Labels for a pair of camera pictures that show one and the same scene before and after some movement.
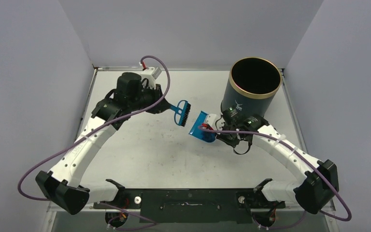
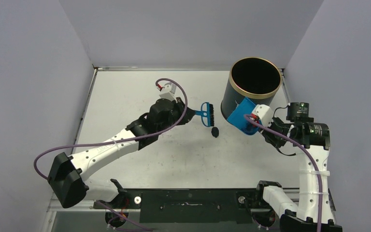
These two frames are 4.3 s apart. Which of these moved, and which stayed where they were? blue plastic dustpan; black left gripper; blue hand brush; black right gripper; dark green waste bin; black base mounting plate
Moved: blue plastic dustpan; black left gripper; black right gripper; blue hand brush
Stayed: dark green waste bin; black base mounting plate
